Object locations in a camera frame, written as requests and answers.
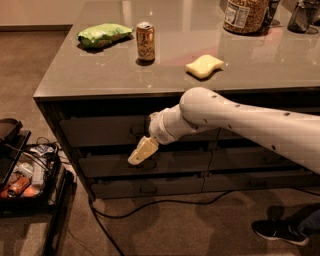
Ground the dark glass pitcher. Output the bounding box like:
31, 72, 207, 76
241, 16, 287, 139
287, 0, 319, 34

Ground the black sneaker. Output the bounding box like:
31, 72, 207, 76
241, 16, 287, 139
251, 220, 309, 246

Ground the grey drawer cabinet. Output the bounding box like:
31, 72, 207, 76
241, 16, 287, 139
34, 0, 320, 199

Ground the grey drawer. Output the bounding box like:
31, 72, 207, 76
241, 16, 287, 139
79, 151, 211, 178
59, 114, 221, 148
91, 176, 204, 199
209, 147, 295, 170
202, 169, 320, 192
218, 128, 240, 140

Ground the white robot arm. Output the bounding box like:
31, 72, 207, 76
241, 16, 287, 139
128, 87, 320, 173

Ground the dark stemmed glass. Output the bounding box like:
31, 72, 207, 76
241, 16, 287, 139
263, 0, 280, 25

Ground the large snack jar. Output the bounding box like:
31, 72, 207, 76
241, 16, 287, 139
223, 0, 268, 34

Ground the black floor cable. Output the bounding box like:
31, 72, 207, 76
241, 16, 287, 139
87, 190, 234, 256

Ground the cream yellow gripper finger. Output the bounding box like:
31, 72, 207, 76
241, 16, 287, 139
128, 136, 159, 165

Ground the black cart with clutter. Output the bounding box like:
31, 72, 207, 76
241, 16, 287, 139
0, 118, 74, 256

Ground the green chip bag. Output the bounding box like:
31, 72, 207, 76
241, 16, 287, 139
77, 23, 133, 49

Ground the orange soda can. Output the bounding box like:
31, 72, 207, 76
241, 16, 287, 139
136, 22, 155, 61

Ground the yellow sponge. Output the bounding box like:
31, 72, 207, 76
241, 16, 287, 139
185, 54, 224, 79

